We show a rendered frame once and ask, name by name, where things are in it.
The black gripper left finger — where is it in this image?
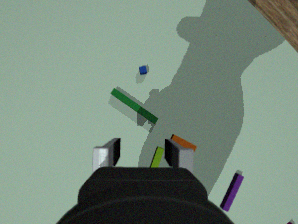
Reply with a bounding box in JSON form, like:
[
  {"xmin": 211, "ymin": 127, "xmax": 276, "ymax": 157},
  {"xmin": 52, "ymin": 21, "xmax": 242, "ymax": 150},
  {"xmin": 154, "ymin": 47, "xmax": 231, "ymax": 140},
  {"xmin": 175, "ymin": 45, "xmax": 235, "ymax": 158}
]
[{"xmin": 92, "ymin": 138, "xmax": 121, "ymax": 174}]

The lime green rod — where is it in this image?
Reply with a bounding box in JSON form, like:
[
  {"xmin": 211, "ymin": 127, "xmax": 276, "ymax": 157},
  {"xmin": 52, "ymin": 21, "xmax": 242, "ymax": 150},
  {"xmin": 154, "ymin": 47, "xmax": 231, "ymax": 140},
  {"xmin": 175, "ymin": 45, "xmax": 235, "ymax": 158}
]
[{"xmin": 150, "ymin": 147, "xmax": 164, "ymax": 167}]

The dark green rod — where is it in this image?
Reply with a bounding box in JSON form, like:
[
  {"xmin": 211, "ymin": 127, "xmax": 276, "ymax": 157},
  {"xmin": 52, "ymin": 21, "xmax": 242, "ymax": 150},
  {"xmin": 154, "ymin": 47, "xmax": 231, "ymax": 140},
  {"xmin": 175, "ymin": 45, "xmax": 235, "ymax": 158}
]
[{"xmin": 111, "ymin": 88, "xmax": 159, "ymax": 124}]

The small blue block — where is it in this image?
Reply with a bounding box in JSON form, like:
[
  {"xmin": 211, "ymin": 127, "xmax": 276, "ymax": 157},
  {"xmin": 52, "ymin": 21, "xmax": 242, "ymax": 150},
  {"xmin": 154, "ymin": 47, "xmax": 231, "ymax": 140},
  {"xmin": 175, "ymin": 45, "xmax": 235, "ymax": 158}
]
[{"xmin": 139, "ymin": 66, "xmax": 147, "ymax": 75}]

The orange rod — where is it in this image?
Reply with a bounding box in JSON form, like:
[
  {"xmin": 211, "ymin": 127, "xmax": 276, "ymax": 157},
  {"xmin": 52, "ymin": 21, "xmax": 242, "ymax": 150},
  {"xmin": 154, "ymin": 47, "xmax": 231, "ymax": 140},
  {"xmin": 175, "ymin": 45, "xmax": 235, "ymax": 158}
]
[{"xmin": 170, "ymin": 134, "xmax": 197, "ymax": 152}]

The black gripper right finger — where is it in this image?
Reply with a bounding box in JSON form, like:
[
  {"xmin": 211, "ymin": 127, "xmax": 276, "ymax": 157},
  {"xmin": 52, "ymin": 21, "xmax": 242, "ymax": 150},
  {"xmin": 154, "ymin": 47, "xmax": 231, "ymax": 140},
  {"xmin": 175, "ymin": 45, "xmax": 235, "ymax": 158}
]
[{"xmin": 165, "ymin": 139, "xmax": 194, "ymax": 174}]

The purple rod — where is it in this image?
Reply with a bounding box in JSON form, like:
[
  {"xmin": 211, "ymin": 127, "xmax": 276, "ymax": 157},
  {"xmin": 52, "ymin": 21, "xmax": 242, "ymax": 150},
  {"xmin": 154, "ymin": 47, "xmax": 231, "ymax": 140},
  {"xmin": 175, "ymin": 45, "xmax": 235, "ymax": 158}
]
[{"xmin": 220, "ymin": 173, "xmax": 244, "ymax": 212}]

